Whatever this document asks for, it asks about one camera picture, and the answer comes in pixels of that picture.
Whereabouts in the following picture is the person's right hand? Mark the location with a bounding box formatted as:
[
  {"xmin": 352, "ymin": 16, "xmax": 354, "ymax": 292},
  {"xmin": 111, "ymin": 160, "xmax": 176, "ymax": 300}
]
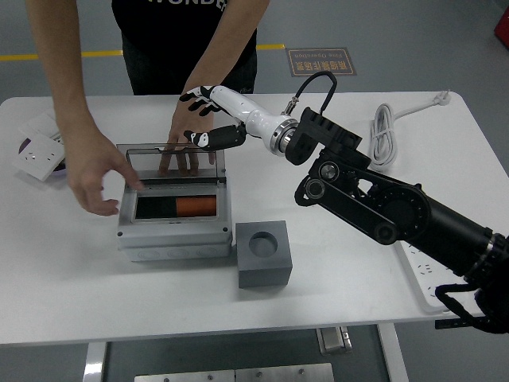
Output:
[{"xmin": 64, "ymin": 129, "xmax": 146, "ymax": 217}]

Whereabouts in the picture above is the person's left hand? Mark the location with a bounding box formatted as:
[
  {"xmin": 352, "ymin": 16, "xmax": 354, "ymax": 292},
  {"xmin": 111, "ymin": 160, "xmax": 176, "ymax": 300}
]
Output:
[{"xmin": 157, "ymin": 103, "xmax": 218, "ymax": 177}]

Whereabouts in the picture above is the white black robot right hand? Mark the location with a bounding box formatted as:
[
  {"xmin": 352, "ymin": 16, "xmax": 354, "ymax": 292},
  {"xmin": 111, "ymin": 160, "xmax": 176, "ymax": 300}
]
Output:
[{"xmin": 178, "ymin": 84, "xmax": 289, "ymax": 154}]

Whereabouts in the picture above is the orange cylinder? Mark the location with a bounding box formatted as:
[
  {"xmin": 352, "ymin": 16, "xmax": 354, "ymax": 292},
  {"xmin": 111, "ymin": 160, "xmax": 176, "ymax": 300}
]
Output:
[{"xmin": 176, "ymin": 197, "xmax": 218, "ymax": 218}]

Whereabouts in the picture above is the grey box with clear lid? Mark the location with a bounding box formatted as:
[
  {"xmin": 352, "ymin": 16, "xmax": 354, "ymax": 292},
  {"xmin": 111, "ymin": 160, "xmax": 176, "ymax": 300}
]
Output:
[{"xmin": 116, "ymin": 142, "xmax": 233, "ymax": 263}]

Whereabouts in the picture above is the grey cube with round hole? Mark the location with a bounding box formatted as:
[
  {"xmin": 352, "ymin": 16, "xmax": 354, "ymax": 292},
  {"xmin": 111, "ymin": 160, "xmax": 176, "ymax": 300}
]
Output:
[{"xmin": 235, "ymin": 220, "xmax": 293, "ymax": 289}]

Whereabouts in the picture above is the white socket plate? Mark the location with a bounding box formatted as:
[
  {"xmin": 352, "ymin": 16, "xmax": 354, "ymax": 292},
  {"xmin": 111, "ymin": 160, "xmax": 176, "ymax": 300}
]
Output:
[{"xmin": 11, "ymin": 133, "xmax": 67, "ymax": 182}]

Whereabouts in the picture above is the purple tray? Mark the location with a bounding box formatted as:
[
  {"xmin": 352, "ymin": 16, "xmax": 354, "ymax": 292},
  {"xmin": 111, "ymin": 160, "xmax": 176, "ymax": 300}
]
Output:
[{"xmin": 18, "ymin": 134, "xmax": 69, "ymax": 174}]

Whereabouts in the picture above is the person's torso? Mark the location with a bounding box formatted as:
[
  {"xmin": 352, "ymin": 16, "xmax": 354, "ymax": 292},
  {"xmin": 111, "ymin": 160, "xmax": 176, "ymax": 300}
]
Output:
[{"xmin": 111, "ymin": 0, "xmax": 260, "ymax": 96}]

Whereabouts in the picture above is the brown floor sign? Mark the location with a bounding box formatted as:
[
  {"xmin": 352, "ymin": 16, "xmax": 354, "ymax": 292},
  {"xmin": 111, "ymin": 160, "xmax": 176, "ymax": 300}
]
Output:
[{"xmin": 286, "ymin": 47, "xmax": 358, "ymax": 78}]

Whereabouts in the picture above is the yellow floor tape line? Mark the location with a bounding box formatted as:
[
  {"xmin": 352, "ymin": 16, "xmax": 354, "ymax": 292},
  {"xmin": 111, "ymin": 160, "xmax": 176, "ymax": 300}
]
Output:
[{"xmin": 0, "ymin": 42, "xmax": 286, "ymax": 63}]

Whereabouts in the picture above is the white table leg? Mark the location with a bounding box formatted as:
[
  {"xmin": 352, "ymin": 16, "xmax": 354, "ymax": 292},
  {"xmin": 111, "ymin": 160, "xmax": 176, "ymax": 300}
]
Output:
[
  {"xmin": 83, "ymin": 341, "xmax": 108, "ymax": 382},
  {"xmin": 376, "ymin": 323, "xmax": 410, "ymax": 382}
]

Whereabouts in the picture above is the white power strip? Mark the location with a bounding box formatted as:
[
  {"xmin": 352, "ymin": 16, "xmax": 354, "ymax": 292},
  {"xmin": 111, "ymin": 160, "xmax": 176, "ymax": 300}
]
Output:
[{"xmin": 397, "ymin": 241, "xmax": 484, "ymax": 316}]

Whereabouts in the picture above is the red object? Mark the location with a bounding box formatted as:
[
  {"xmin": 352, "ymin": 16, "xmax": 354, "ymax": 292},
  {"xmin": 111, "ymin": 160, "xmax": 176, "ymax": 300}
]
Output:
[{"xmin": 492, "ymin": 0, "xmax": 509, "ymax": 41}]

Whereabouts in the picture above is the white switch plate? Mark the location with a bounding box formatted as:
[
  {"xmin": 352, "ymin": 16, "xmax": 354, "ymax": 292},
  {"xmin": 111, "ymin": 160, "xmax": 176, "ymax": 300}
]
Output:
[{"xmin": 18, "ymin": 112, "xmax": 61, "ymax": 138}]

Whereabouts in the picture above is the white power cord with plug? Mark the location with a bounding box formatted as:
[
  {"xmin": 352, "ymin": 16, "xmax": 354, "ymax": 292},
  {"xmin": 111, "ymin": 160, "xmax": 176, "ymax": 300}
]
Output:
[{"xmin": 368, "ymin": 89, "xmax": 453, "ymax": 173}]

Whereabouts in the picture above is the steel base plate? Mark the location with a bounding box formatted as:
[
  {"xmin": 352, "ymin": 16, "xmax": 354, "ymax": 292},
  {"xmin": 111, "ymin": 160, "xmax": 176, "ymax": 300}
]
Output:
[
  {"xmin": 134, "ymin": 368, "xmax": 236, "ymax": 382},
  {"xmin": 234, "ymin": 362, "xmax": 335, "ymax": 382}
]

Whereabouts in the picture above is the grey metal bracket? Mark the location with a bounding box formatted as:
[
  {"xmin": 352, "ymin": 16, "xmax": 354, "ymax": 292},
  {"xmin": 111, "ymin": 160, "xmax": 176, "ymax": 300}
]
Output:
[{"xmin": 317, "ymin": 325, "xmax": 353, "ymax": 355}]

